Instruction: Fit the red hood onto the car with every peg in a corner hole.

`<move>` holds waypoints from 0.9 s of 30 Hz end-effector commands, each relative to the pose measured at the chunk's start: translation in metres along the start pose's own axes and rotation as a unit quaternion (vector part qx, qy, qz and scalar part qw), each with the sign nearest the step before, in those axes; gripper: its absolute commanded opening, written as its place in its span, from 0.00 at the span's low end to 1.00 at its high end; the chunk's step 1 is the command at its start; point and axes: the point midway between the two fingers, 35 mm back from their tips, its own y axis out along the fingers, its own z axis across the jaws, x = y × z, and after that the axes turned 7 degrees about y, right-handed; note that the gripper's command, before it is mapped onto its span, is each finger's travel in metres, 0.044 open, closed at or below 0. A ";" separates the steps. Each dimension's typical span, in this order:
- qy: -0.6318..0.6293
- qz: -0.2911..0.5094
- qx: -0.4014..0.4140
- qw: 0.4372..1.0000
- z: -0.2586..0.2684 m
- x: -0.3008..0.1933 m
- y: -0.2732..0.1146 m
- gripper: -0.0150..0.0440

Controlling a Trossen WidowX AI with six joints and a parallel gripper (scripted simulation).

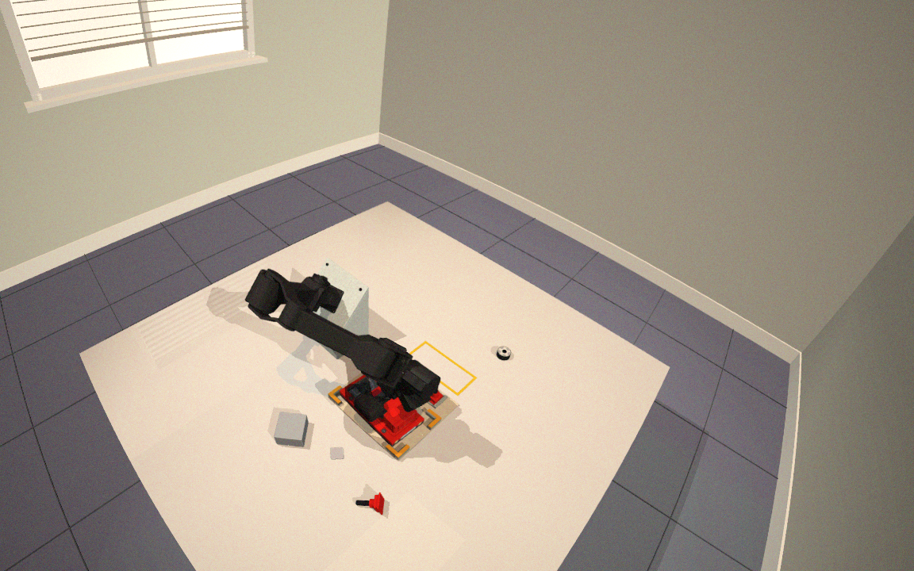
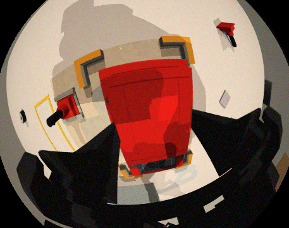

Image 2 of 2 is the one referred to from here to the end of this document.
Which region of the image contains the black toy tyre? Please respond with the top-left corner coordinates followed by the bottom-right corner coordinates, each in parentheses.
top-left (20, 111), bottom-right (26, 123)

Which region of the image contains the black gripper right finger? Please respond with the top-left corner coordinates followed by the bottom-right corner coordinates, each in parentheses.
top-left (192, 108), bottom-right (261, 176)

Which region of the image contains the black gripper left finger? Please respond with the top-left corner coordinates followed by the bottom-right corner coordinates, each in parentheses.
top-left (38, 122), bottom-right (121, 205)

